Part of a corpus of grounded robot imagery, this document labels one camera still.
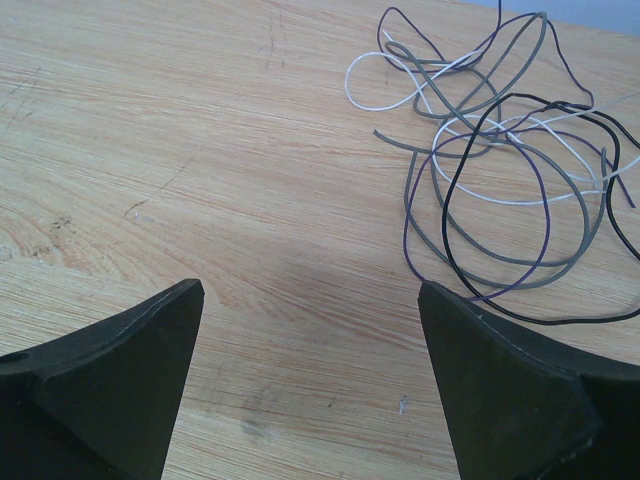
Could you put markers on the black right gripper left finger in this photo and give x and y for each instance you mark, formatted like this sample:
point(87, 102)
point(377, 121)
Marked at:
point(102, 401)

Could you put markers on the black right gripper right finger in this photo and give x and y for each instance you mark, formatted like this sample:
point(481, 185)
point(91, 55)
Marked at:
point(520, 405)

